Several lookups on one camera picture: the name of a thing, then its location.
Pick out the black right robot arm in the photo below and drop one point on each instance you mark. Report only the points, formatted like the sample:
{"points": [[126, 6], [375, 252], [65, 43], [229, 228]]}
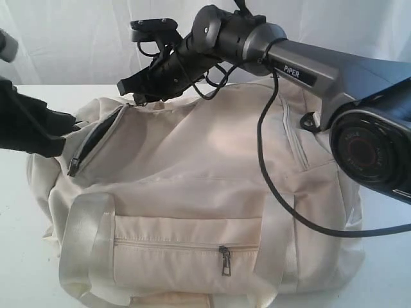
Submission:
{"points": [[365, 102]]}

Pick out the white backdrop curtain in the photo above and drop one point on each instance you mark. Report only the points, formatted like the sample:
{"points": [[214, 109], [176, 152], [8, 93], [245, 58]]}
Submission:
{"points": [[88, 42]]}

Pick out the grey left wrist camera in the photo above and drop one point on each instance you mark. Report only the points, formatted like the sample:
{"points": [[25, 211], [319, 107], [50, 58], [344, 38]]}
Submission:
{"points": [[9, 47]]}

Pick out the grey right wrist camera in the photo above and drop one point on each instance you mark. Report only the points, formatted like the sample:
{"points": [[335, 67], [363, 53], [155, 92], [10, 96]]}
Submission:
{"points": [[155, 30]]}

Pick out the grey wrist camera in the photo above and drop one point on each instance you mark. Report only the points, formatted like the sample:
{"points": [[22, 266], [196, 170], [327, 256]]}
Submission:
{"points": [[155, 30], [9, 47]]}

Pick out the cream fabric duffel bag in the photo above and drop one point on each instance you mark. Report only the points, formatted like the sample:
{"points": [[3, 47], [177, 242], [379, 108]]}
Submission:
{"points": [[165, 205]]}

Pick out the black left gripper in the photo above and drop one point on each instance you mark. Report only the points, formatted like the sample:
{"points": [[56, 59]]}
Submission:
{"points": [[28, 126]]}

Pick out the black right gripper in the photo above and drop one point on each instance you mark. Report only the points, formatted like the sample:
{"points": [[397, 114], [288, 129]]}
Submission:
{"points": [[168, 79]]}

